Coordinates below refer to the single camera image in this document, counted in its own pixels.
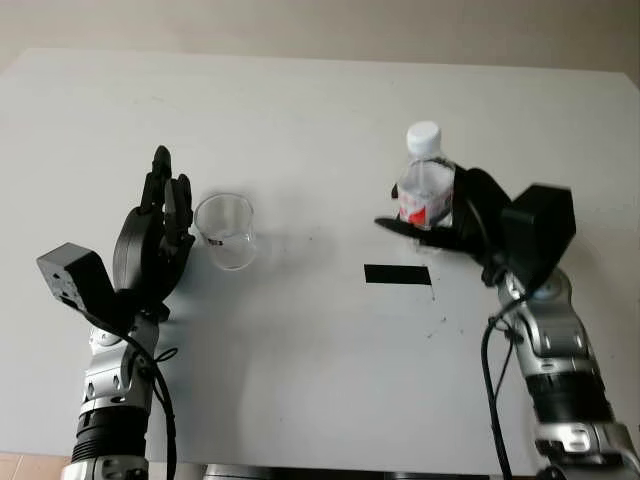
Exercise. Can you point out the clear plastic water bottle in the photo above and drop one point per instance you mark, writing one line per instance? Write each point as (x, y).
(425, 190)

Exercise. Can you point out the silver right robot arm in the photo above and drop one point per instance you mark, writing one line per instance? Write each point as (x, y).
(560, 360)

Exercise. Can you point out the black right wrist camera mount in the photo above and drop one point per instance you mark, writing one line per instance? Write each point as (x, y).
(540, 230)

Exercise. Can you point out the black tape strip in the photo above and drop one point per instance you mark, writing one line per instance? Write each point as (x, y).
(397, 275)

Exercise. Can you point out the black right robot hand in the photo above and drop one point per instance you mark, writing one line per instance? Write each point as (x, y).
(475, 220)

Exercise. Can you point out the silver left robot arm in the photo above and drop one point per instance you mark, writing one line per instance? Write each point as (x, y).
(107, 380)

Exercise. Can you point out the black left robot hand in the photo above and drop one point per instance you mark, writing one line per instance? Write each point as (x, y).
(145, 250)

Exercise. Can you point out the clear glass cup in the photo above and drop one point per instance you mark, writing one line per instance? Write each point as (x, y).
(227, 240)

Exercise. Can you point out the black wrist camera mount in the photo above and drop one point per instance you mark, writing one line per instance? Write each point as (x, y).
(540, 230)
(75, 280)

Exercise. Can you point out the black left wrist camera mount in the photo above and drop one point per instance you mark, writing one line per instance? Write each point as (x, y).
(75, 280)

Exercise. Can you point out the grey black robot torso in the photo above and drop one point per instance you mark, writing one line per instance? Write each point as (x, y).
(300, 472)

